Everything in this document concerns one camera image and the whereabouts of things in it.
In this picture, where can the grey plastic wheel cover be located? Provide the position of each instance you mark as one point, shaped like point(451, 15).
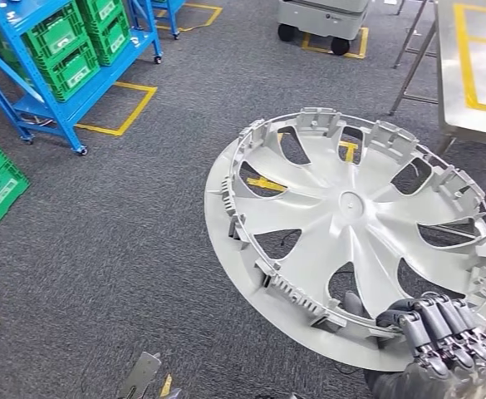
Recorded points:
point(351, 206)

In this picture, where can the yellow tape on workbench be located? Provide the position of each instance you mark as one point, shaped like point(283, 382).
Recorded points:
point(462, 55)

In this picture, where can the grey wheeled robot cart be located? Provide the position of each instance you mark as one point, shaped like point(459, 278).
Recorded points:
point(321, 19)

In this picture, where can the steel workbench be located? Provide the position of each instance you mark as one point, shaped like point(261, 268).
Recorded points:
point(446, 66)

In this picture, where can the blue metal shelf rack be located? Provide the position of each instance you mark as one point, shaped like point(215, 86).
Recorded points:
point(172, 16)
point(31, 11)

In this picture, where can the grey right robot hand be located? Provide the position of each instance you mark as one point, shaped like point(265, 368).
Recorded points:
point(437, 330)

